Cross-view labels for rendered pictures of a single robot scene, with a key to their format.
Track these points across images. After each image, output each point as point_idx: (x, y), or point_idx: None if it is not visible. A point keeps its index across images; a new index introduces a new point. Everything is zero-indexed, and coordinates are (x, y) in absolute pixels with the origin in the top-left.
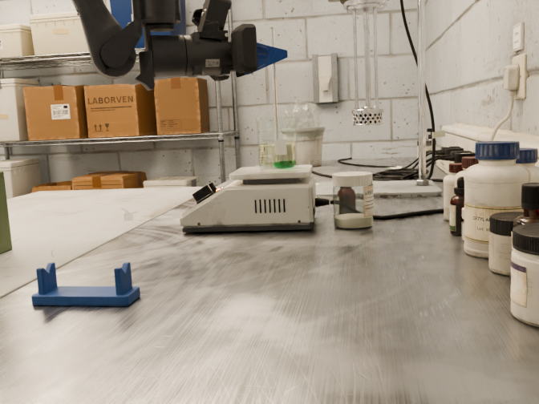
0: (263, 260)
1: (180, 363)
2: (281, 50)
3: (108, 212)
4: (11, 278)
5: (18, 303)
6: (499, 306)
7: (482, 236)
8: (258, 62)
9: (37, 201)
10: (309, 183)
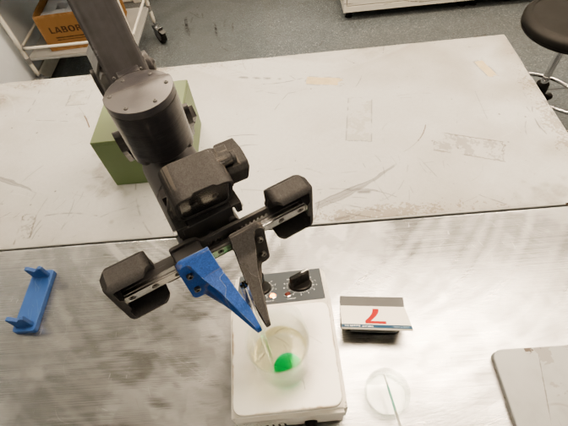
0: (117, 400)
1: None
2: (247, 319)
3: (367, 165)
4: (106, 226)
5: (45, 263)
6: None
7: None
8: (215, 295)
9: (428, 72)
10: (248, 417)
